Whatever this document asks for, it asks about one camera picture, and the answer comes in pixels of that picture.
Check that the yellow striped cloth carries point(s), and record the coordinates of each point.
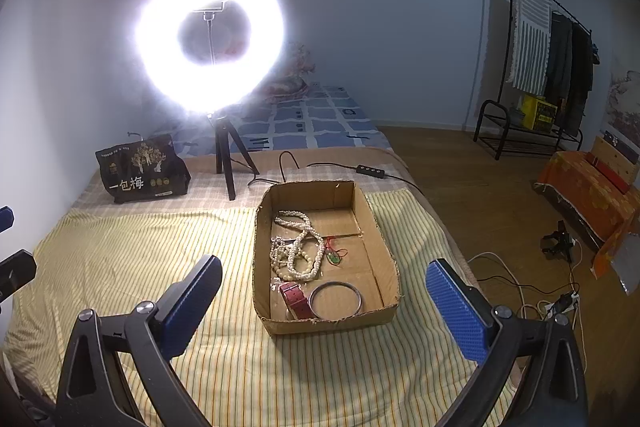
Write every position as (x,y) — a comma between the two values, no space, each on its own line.
(403,373)

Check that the brown cardboard box tray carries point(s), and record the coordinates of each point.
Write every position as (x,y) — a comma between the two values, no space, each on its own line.
(292,220)

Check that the red leather strap watch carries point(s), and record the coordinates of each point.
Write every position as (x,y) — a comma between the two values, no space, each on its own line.
(290,303)

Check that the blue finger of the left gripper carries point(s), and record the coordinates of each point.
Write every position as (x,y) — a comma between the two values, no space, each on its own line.
(6,218)
(16,271)

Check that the red string jade pendant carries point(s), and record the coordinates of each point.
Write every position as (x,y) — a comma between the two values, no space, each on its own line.
(333,254)

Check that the white power strip with cables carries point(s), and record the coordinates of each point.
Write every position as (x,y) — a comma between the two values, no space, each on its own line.
(565,298)

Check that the blue checkered bed sheet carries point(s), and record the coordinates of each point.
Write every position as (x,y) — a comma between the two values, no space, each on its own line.
(324,116)

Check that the mountain landscape painting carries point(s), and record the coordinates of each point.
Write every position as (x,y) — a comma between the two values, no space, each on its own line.
(622,107)

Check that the black tripod stand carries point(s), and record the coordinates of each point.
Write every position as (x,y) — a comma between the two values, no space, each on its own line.
(225,133)

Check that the beige plaid blanket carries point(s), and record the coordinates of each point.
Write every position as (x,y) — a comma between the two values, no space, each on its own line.
(208,191)

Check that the white striped hanging towel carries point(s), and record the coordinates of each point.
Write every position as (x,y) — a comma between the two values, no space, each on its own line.
(531,39)

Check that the black printed snack bag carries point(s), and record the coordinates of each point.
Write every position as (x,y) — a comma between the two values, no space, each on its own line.
(143,170)

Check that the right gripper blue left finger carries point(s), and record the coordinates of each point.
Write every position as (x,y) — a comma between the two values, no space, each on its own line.
(182,307)

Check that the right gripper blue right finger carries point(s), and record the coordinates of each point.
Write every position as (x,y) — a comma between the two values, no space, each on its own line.
(464,309)

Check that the black metal clothes rack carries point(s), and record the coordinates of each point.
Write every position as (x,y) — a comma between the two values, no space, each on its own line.
(499,119)

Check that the dark hanging clothes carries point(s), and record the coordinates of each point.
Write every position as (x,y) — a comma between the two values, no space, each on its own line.
(569,78)

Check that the white ring light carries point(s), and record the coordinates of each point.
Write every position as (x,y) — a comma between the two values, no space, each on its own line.
(207,55)

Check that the yellow black box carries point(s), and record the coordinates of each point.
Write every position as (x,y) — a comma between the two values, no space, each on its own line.
(538,115)

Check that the orange cloth covered table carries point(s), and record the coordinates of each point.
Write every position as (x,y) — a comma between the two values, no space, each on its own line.
(606,212)

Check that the wooden box with red item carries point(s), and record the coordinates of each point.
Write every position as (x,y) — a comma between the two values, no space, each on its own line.
(613,164)

